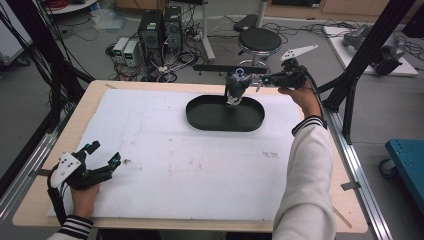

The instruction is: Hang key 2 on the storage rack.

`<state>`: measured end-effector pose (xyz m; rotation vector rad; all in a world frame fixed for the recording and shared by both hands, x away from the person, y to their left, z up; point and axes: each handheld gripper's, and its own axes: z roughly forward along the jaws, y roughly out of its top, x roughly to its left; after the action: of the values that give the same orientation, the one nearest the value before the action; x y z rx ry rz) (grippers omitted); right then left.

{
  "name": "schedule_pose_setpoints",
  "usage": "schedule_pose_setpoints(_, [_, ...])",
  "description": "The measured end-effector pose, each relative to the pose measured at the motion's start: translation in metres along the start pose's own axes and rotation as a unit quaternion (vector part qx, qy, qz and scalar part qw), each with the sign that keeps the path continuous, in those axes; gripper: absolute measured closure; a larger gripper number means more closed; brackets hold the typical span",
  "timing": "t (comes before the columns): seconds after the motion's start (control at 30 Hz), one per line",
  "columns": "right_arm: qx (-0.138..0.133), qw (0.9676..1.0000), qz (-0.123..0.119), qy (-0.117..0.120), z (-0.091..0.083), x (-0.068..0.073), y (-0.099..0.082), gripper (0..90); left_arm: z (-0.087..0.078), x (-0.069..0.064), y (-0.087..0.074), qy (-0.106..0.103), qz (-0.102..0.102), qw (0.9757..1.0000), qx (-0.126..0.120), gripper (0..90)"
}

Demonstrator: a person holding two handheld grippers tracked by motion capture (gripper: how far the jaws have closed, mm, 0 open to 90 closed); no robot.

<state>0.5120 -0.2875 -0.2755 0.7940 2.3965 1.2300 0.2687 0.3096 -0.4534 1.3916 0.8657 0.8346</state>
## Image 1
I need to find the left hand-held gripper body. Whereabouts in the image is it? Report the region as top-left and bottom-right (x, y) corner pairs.
(49, 150), (113, 193)

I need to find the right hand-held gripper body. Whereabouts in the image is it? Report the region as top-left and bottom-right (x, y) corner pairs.
(275, 44), (319, 90)

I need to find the dark plush toy keychain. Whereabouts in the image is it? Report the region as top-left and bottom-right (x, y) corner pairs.
(225, 67), (253, 107)

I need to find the black oval tray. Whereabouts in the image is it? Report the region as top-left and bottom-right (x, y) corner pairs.
(185, 63), (269, 133)

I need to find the person's right hand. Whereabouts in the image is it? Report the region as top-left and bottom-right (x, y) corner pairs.
(287, 87), (323, 119)

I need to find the person's left hand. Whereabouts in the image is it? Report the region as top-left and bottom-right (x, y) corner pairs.
(70, 184), (101, 221)

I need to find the grey tape strip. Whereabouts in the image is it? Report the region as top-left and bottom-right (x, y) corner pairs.
(340, 181), (362, 192)
(28, 168), (53, 178)

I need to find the black round stool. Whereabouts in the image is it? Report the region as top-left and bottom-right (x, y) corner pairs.
(236, 27), (283, 87)

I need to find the white foam board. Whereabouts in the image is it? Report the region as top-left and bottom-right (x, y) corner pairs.
(47, 87), (333, 225)

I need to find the wooden table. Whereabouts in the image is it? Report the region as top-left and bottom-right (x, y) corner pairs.
(12, 79), (369, 235)

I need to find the black flat box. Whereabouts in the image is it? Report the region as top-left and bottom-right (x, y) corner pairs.
(232, 13), (259, 33)

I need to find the white desk leg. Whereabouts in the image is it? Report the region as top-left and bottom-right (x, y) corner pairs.
(199, 0), (217, 62)

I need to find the grey machine on board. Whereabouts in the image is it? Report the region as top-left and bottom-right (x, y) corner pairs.
(342, 23), (407, 77)

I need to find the white power supply unit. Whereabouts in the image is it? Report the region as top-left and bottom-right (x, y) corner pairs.
(122, 40), (141, 68)
(112, 36), (130, 65)

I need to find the small black computer tower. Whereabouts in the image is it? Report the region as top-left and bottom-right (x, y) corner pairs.
(162, 5), (184, 52)

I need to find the white floor board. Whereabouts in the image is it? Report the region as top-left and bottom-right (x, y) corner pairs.
(322, 25), (420, 78)

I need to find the large black computer tower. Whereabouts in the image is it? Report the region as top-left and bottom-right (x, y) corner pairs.
(137, 9), (165, 67)

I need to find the clear plastic bag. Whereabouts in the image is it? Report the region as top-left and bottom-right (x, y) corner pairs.
(90, 7), (128, 32)

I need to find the blue cart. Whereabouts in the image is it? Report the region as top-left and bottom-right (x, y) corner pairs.
(379, 138), (424, 215)

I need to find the thin wooden stick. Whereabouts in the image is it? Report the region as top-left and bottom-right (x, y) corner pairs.
(333, 206), (353, 230)

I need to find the right hand-held gripper black cable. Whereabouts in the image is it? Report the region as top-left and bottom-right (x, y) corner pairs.
(299, 65), (328, 130)

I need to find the hand-held gripper black cable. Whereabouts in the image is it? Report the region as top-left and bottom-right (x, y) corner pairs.
(46, 165), (70, 227)
(299, 65), (328, 130)

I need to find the left hand-held gripper black cable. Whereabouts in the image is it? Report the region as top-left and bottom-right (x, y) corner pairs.
(46, 165), (70, 227)

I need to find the aluminium rail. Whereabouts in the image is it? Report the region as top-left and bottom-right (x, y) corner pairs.
(320, 107), (395, 240)
(0, 103), (78, 228)

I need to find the black metal frame stand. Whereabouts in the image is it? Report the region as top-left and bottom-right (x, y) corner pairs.
(0, 0), (95, 135)
(312, 0), (418, 145)

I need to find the tangle of floor cables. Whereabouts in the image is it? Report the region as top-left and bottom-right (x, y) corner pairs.
(104, 6), (208, 83)

